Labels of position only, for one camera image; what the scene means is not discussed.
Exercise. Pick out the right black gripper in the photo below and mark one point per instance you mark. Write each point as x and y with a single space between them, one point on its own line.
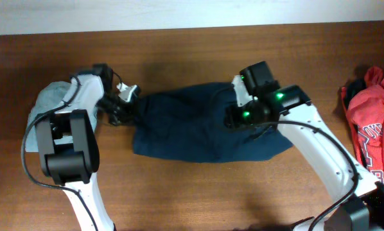
233 117

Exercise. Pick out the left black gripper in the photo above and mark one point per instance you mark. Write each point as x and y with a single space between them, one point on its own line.
115 109

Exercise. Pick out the navy blue shorts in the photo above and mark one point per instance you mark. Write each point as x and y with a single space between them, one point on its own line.
186 124

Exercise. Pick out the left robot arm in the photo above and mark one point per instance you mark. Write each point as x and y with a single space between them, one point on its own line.
66 143

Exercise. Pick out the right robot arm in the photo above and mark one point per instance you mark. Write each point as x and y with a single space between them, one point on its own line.
358 196

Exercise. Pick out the light grey folded cloth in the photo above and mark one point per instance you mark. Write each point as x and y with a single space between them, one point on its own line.
56 93

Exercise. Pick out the dark garment under jersey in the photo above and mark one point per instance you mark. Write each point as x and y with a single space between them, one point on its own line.
352 89

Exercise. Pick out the red jersey with lettering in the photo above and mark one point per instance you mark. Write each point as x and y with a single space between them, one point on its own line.
365 117

